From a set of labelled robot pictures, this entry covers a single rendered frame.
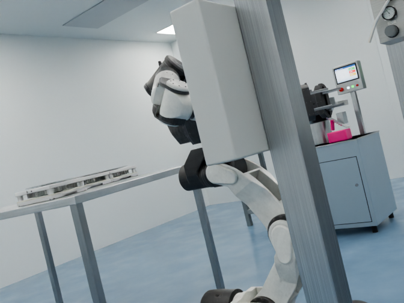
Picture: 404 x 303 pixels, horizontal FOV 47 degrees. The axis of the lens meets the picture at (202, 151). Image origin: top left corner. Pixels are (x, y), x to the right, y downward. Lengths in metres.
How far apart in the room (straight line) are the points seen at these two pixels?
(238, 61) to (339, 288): 0.42
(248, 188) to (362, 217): 2.27
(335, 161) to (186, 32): 3.22
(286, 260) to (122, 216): 5.17
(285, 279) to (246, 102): 1.10
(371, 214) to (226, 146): 3.23
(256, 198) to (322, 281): 0.96
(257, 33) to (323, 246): 0.38
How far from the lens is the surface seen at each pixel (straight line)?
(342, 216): 3.99
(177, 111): 1.41
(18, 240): 5.85
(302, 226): 0.82
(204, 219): 2.89
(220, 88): 0.74
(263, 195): 1.75
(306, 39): 6.97
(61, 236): 6.14
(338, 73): 4.25
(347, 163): 3.88
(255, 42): 0.83
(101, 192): 2.14
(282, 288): 1.83
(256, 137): 0.79
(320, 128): 4.19
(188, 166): 1.89
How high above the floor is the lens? 0.95
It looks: level
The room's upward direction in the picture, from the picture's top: 14 degrees counter-clockwise
